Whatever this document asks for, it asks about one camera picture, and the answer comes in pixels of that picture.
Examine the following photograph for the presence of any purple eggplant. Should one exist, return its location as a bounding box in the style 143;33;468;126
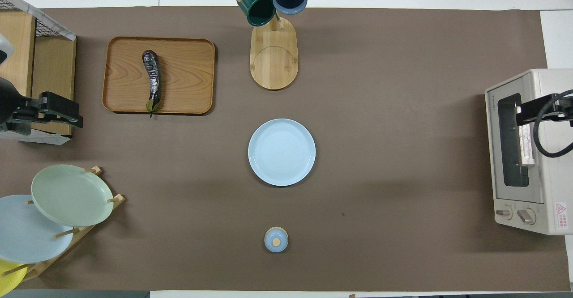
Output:
142;49;162;118

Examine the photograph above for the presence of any light blue smooth plate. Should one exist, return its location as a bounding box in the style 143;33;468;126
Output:
0;194;74;264

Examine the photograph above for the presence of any brown table mat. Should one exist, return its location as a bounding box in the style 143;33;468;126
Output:
0;6;572;292

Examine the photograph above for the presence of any pale green plate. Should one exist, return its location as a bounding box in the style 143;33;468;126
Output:
31;164;114;227

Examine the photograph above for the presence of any beige toaster oven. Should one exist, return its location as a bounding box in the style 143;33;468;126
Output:
485;68;573;236

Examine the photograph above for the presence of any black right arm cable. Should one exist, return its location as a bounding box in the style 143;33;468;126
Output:
532;89;573;158

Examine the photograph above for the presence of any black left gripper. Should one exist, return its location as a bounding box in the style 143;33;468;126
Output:
27;91;84;129

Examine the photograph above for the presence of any yellow plate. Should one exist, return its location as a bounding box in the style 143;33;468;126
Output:
0;259;28;297

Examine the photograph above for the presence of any wooden plate rack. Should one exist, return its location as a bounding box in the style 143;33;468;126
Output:
0;166;126;283

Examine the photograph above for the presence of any light blue ribbed plate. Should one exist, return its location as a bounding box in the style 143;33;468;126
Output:
248;118;316;187

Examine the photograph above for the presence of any wooden shelf with wire mesh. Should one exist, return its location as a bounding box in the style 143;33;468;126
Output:
0;0;77;145

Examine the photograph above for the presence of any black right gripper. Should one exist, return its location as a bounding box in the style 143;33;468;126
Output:
516;94;560;127

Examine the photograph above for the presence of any marbled white shelf panel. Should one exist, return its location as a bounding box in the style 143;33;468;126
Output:
0;0;77;42

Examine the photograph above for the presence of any wooden mug tree stand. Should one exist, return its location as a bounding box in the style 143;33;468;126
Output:
236;0;309;91

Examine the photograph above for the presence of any wooden serving tray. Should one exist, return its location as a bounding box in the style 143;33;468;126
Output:
102;36;216;115

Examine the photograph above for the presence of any dark green mug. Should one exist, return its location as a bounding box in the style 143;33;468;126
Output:
236;0;276;27

